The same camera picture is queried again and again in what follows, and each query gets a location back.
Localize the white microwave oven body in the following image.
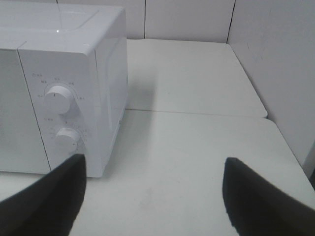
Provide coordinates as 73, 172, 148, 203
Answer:
0, 0, 128, 177

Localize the white microwave door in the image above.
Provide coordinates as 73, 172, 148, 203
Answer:
0, 49, 50, 174

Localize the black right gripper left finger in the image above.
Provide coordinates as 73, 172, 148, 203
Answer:
0, 154, 87, 236

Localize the white microwave knob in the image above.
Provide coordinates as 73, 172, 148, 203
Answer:
44, 84, 75, 115
54, 127, 83, 152

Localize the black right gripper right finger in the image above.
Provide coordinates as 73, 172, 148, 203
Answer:
222, 157, 315, 236

